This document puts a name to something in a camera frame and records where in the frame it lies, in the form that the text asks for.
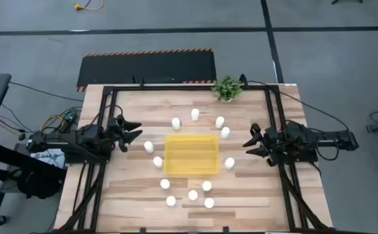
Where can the small green potted plant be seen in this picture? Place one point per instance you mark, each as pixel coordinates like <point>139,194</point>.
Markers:
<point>226,88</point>

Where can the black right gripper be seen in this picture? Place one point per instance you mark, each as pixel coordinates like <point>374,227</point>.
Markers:
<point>273,143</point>

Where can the black caster wheel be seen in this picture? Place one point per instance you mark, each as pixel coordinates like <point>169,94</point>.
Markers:
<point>0,220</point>

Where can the white printed paper sheet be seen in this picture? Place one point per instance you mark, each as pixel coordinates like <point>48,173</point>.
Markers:
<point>48,157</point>

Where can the black chair base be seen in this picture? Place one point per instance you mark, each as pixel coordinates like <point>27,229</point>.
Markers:
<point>346,1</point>

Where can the black hazard-striped floor mat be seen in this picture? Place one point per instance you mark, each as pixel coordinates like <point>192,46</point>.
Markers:
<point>149,66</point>

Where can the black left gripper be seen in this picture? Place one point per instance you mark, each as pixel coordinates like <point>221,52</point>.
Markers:
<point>117,130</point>

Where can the black power supply box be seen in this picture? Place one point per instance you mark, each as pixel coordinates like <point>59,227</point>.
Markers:
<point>70,117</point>

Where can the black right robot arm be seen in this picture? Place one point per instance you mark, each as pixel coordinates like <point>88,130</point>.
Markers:
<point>322,139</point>

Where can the black bag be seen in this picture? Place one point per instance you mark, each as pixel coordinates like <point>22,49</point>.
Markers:
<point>37,185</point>

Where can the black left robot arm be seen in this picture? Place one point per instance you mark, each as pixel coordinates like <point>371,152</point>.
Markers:
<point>62,141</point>

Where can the yellow translucent plastic basket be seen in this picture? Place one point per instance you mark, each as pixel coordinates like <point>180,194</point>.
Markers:
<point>192,156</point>

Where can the black equipment stand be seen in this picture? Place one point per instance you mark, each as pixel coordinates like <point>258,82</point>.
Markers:
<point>9,156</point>

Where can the white plastic pill bottle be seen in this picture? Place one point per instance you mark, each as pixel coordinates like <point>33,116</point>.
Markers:
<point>207,186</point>
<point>193,195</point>
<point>157,161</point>
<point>176,123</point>
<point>220,122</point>
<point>165,183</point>
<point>229,162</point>
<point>194,114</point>
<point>209,202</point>
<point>171,201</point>
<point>148,146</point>
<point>225,132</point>

